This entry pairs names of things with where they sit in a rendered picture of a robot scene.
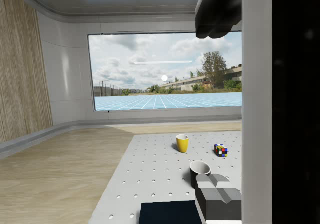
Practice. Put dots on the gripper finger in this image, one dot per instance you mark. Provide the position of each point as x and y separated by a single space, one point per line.
217 16
220 204

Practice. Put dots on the black mug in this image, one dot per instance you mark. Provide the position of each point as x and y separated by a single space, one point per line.
193 177

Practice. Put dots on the black stove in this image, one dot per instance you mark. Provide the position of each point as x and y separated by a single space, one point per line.
167 212

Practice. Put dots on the puzzle cube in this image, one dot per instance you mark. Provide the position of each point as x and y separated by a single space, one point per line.
221 150

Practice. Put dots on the yellow mug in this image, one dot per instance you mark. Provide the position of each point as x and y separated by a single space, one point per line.
182 145

